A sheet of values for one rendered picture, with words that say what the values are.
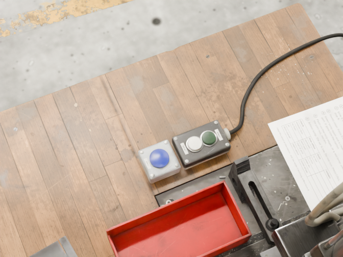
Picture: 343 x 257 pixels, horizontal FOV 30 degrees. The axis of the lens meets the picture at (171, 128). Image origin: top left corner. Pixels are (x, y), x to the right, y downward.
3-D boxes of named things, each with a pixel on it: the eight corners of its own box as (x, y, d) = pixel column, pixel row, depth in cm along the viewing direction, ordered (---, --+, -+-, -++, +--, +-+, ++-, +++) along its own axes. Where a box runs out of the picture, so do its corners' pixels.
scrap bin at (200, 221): (106, 236, 126) (105, 229, 120) (221, 188, 131) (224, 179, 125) (130, 293, 122) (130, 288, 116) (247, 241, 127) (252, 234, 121)
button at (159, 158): (146, 156, 131) (146, 152, 129) (164, 148, 132) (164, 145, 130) (153, 173, 130) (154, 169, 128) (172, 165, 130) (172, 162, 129)
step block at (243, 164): (227, 175, 132) (234, 160, 124) (240, 170, 133) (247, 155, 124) (242, 203, 130) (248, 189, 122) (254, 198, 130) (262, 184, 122)
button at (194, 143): (185, 143, 132) (185, 139, 131) (197, 138, 133) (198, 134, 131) (190, 155, 131) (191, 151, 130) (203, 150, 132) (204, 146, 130)
